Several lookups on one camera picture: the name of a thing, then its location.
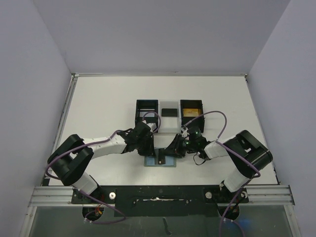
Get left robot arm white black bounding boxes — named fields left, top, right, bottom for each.
left=47, top=121, right=156, bottom=195

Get aluminium rail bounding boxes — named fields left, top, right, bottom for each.
left=44, top=73, right=79, bottom=177
left=246, top=185, right=295, bottom=205

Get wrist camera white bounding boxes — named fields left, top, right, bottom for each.
left=181, top=127, right=188, bottom=138
left=143, top=121, right=158, bottom=133

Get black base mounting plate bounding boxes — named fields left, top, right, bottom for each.
left=71, top=185, right=249, bottom=220

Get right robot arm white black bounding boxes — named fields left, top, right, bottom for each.
left=164, top=127, right=273, bottom=193

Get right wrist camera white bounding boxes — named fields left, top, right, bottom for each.
left=181, top=127, right=188, bottom=138

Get aluminium front rail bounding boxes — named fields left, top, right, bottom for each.
left=246, top=185, right=295, bottom=205

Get aluminium left rail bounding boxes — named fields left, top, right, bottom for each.
left=44, top=73, right=79, bottom=177

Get green card holder wallet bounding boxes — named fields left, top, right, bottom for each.
left=144, top=156, right=176, bottom=167

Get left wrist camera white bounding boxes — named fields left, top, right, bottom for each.
left=143, top=121, right=158, bottom=133

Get black credit card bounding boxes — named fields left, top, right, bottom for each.
left=158, top=148, right=165, bottom=165
left=161, top=108, right=178, bottom=118

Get gold credit card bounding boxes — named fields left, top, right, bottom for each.
left=183, top=108, right=201, bottom=117

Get black white sorting tray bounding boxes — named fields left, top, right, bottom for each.
left=135, top=99, right=205, bottom=134

